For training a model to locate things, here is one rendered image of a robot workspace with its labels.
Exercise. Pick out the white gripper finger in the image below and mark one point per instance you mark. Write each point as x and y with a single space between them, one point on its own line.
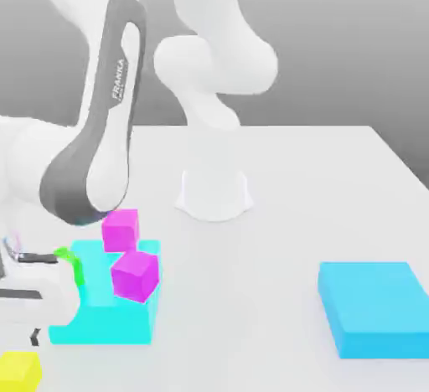
35 337

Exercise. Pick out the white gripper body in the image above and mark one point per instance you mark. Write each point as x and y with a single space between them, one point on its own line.
57 298

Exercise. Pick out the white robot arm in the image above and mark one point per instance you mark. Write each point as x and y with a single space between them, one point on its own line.
110 177

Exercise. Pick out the small green cube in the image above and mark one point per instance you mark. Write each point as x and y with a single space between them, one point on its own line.
78 273

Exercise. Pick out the small yellow cube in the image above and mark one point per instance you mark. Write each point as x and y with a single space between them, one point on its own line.
18 372

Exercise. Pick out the small magenta cube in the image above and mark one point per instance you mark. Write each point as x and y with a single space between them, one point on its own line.
134 278
119 231

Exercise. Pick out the large cyan box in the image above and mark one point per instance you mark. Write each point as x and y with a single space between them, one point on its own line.
100 326

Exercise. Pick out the large blue box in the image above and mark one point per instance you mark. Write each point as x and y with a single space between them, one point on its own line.
375 301

